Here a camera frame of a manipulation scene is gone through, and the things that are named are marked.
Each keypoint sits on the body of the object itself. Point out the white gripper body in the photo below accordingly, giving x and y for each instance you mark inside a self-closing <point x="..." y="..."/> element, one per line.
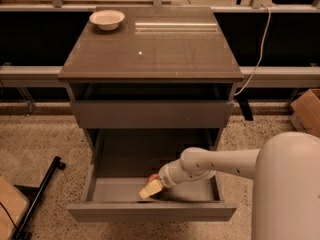
<point x="166" y="177"/>

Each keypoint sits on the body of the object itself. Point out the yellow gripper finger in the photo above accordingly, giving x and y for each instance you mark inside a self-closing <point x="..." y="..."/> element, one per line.
<point x="151" y="188"/>

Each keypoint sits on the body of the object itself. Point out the red apple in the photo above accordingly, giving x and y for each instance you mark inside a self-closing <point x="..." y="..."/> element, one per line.
<point x="152" y="177"/>

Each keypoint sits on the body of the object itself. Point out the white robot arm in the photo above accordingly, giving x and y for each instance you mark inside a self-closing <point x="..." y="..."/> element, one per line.
<point x="286" y="182"/>

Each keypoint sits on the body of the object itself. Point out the open middle drawer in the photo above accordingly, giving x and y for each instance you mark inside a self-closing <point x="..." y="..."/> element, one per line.
<point x="122" y="161"/>

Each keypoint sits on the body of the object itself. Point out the grey drawer cabinet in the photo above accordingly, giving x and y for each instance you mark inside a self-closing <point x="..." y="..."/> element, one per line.
<point x="153" y="46"/>

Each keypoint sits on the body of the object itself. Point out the grey top drawer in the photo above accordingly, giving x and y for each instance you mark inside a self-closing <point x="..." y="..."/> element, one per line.
<point x="153" y="106"/>

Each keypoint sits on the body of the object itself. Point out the black metal stand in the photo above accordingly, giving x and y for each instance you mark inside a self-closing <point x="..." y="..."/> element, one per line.
<point x="34" y="195"/>

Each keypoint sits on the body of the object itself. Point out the wooden board left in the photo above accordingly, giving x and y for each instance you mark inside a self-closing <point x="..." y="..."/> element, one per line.
<point x="13" y="205"/>

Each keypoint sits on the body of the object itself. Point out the white bowl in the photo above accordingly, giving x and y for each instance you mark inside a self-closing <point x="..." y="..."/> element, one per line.
<point x="107" y="20"/>

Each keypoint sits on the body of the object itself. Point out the metal rail frame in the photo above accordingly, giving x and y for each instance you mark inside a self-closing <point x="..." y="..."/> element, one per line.
<point x="264" y="77"/>

